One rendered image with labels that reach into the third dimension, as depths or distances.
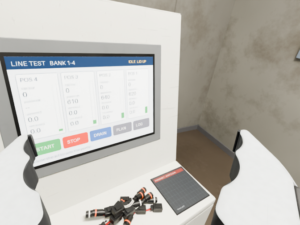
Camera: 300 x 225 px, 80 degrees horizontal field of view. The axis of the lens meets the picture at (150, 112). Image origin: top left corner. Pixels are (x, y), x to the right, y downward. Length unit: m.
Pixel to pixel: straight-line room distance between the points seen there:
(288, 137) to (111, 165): 1.97
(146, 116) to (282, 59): 1.85
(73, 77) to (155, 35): 0.30
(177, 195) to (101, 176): 0.28
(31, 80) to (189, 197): 0.60
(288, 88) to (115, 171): 1.94
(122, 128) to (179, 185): 0.31
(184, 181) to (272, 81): 1.78
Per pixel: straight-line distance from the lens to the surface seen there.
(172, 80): 0.70
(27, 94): 0.51
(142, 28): 0.62
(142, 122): 0.64
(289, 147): 2.35
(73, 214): 0.66
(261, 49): 2.42
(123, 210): 0.62
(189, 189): 0.74
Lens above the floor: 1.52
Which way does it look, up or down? 27 degrees down
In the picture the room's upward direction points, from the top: 9 degrees clockwise
